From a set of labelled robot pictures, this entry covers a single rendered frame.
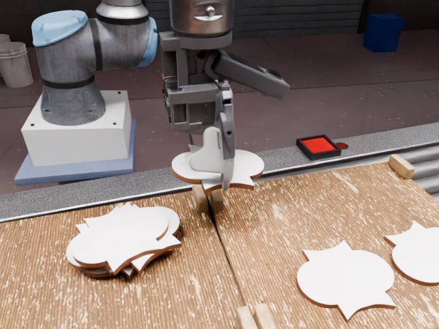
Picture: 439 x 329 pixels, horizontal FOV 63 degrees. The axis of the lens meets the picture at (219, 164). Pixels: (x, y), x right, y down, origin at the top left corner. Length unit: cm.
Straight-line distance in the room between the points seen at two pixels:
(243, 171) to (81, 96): 49
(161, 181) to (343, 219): 36
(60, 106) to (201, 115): 50
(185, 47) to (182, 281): 32
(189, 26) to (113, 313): 37
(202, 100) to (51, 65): 50
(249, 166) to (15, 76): 367
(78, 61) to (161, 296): 55
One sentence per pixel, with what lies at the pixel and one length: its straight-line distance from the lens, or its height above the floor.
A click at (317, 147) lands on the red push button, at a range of 87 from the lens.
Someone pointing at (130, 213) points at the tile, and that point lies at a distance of 59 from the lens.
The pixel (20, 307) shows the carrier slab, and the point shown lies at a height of 94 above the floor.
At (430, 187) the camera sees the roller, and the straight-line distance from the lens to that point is 86.
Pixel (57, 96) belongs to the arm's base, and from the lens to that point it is 91.
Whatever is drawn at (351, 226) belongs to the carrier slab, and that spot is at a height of 94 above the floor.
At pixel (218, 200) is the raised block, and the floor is 96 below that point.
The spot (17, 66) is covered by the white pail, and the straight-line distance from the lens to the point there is 407.
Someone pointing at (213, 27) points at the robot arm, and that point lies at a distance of 43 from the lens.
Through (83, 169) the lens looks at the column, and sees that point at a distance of 93.
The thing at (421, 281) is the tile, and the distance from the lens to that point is 61.
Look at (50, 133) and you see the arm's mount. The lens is 92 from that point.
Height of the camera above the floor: 137
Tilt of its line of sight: 34 degrees down
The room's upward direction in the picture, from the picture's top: straight up
